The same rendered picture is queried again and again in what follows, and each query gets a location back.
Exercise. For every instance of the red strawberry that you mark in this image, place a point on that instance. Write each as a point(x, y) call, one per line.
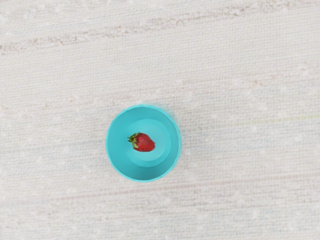
point(144, 143)

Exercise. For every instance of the teal bowl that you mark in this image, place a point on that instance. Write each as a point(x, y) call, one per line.
point(117, 147)

